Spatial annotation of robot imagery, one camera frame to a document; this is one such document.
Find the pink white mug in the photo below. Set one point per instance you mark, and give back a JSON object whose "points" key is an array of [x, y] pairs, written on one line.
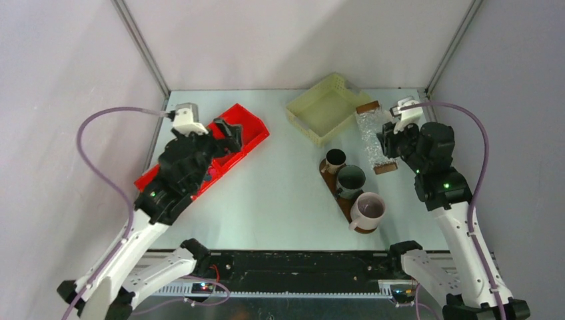
{"points": [[367, 212]]}

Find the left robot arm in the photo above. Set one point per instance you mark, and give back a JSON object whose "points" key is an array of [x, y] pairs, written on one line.
{"points": [[146, 222]]}

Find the cream plastic basket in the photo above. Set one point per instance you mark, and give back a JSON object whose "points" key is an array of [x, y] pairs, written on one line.
{"points": [[324, 110]]}

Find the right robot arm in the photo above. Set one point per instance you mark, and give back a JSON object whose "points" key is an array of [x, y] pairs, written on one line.
{"points": [[477, 290]]}

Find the red divided organizer bin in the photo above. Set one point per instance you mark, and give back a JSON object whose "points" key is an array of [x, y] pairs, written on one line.
{"points": [[254, 133]]}

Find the brown oval wooden tray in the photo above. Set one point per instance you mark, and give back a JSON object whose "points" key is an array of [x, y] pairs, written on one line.
{"points": [[345, 205]]}

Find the dark green mug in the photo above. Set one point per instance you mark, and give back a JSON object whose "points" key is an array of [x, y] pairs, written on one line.
{"points": [[349, 182]]}

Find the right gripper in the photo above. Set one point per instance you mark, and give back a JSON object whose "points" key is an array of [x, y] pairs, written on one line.
{"points": [[388, 137]]}

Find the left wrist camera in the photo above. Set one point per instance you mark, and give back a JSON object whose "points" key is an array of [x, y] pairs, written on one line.
{"points": [[185, 119]]}

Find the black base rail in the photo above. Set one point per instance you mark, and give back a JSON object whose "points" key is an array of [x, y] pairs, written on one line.
{"points": [[300, 272]]}

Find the brown mug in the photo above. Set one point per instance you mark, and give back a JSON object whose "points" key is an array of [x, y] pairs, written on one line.
{"points": [[333, 160]]}

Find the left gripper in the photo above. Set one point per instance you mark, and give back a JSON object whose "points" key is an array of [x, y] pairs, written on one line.
{"points": [[231, 134]]}

